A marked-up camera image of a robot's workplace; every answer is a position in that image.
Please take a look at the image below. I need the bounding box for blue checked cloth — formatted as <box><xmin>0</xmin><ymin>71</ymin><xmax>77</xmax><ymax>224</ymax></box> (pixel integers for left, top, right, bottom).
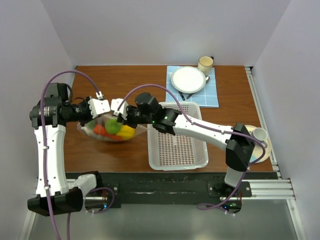
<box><xmin>166</xmin><ymin>65</ymin><xmax>219</xmax><ymax>108</ymax></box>

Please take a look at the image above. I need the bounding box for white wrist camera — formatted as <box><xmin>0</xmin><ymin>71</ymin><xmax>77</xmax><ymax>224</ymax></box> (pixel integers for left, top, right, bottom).
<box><xmin>110</xmin><ymin>98</ymin><xmax>126</xmax><ymax>117</ymax></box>
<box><xmin>88</xmin><ymin>98</ymin><xmax>111</xmax><ymax>119</ymax></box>

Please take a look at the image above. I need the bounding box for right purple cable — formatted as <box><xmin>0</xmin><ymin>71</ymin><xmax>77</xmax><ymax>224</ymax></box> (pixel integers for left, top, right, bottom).
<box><xmin>117</xmin><ymin>83</ymin><xmax>268</xmax><ymax>217</ymax></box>

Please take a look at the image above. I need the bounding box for blue beige plate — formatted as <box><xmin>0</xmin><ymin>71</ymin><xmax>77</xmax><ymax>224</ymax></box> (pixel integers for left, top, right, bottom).
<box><xmin>245</xmin><ymin>125</ymin><xmax>272</xmax><ymax>164</ymax></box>

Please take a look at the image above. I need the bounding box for grey white cup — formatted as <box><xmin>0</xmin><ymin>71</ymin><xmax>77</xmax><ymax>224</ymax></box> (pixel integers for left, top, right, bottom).
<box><xmin>251</xmin><ymin>127</ymin><xmax>268</xmax><ymax>142</ymax></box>

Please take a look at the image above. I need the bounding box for white plastic perforated basket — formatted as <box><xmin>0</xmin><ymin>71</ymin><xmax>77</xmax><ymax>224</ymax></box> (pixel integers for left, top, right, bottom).
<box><xmin>147</xmin><ymin>101</ymin><xmax>209</xmax><ymax>171</ymax></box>

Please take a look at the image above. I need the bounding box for metal spoon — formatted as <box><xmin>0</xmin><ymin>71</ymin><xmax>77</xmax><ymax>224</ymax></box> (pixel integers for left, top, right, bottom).
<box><xmin>205</xmin><ymin>75</ymin><xmax>210</xmax><ymax>84</ymax></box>

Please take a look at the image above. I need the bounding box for white round plate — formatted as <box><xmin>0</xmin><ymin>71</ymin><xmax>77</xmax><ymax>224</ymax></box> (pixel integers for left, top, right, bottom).
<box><xmin>170</xmin><ymin>66</ymin><xmax>206</xmax><ymax>94</ymax></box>

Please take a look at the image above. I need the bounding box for black handled fork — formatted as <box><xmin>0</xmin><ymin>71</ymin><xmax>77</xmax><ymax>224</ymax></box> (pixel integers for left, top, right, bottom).
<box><xmin>178</xmin><ymin>91</ymin><xmax>186</xmax><ymax>101</ymax></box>

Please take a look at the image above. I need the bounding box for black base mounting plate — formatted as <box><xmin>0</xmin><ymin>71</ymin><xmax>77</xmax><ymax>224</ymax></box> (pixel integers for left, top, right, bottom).
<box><xmin>64</xmin><ymin>171</ymin><xmax>280</xmax><ymax>211</ymax></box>

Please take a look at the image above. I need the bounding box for orange fake carrot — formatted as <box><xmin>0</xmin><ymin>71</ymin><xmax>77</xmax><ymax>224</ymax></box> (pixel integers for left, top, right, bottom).
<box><xmin>93</xmin><ymin>124</ymin><xmax>124</xmax><ymax>142</ymax></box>

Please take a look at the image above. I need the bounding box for purple cable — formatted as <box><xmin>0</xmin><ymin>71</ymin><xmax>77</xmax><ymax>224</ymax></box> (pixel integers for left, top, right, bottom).
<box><xmin>39</xmin><ymin>69</ymin><xmax>116</xmax><ymax>240</ymax></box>
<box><xmin>117</xmin><ymin>83</ymin><xmax>268</xmax><ymax>217</ymax></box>

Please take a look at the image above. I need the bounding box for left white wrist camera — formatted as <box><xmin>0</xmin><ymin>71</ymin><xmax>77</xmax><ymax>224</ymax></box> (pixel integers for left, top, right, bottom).
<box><xmin>88</xmin><ymin>98</ymin><xmax>111</xmax><ymax>119</ymax></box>

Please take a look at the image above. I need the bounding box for polka dot zip bag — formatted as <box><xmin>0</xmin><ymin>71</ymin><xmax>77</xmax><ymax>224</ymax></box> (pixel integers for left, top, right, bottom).
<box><xmin>77</xmin><ymin>114</ymin><xmax>148</xmax><ymax>142</ymax></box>

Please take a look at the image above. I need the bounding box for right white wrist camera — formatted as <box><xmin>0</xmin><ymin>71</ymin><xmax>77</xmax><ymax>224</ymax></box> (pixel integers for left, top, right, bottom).
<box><xmin>110</xmin><ymin>98</ymin><xmax>126</xmax><ymax>117</ymax></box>

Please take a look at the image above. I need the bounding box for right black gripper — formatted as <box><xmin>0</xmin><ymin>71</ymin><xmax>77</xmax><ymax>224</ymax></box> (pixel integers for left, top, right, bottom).
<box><xmin>117</xmin><ymin>104</ymin><xmax>155</xmax><ymax>129</ymax></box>

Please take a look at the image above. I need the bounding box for cream mug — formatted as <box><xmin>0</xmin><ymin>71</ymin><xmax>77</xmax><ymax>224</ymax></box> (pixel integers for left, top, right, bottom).
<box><xmin>197</xmin><ymin>56</ymin><xmax>214</xmax><ymax>76</ymax></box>

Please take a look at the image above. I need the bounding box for green fake apple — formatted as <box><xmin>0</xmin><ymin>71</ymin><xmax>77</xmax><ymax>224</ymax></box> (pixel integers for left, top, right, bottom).
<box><xmin>104</xmin><ymin>118</ymin><xmax>122</xmax><ymax>135</ymax></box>

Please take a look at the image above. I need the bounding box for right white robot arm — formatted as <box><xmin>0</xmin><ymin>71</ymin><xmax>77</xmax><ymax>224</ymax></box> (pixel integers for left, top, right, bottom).
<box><xmin>111</xmin><ymin>92</ymin><xmax>255</xmax><ymax>197</ymax></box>

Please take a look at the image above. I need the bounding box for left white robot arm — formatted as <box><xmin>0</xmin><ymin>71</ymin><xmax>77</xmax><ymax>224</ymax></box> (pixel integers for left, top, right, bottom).
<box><xmin>27</xmin><ymin>83</ymin><xmax>104</xmax><ymax>216</ymax></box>

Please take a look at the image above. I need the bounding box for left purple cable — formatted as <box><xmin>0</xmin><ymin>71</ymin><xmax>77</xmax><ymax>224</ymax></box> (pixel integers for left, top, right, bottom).
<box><xmin>39</xmin><ymin>69</ymin><xmax>116</xmax><ymax>240</ymax></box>

